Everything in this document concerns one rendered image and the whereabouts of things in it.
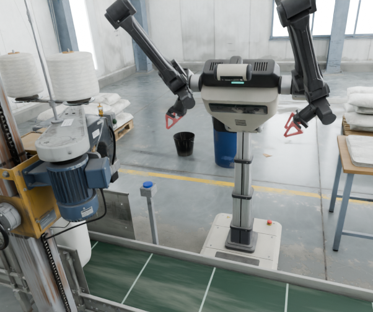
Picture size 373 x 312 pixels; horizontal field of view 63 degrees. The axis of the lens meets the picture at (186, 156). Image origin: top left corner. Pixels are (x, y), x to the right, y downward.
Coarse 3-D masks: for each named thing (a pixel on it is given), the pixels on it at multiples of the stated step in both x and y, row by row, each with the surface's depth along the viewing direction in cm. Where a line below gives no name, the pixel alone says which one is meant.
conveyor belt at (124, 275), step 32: (96, 256) 199; (128, 256) 197; (160, 256) 196; (96, 288) 176; (128, 288) 175; (160, 288) 173; (192, 288) 172; (224, 288) 171; (256, 288) 169; (288, 288) 168
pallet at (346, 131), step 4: (344, 120) 453; (344, 124) 439; (348, 124) 437; (344, 128) 430; (348, 128) 425; (344, 132) 438; (348, 132) 411; (352, 132) 410; (356, 132) 410; (360, 132) 409; (364, 132) 408; (368, 132) 407; (372, 132) 411; (372, 136) 396
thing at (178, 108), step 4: (176, 100) 144; (180, 100) 142; (176, 104) 144; (180, 104) 143; (172, 108) 144; (176, 108) 144; (180, 108) 144; (184, 108) 145; (176, 112) 143; (180, 112) 145; (184, 112) 147
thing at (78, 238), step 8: (56, 224) 173; (64, 224) 174; (72, 224) 174; (56, 232) 176; (64, 232) 175; (72, 232) 176; (80, 232) 180; (56, 240) 180; (64, 240) 177; (72, 240) 178; (80, 240) 181; (88, 240) 189; (80, 248) 183; (88, 248) 189; (80, 256) 184; (88, 256) 190
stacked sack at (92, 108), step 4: (92, 104) 445; (96, 104) 444; (100, 104) 441; (104, 104) 443; (84, 108) 421; (88, 108) 420; (92, 108) 424; (96, 108) 424; (104, 108) 432; (108, 108) 441; (88, 112) 408; (92, 112) 412; (96, 112) 415
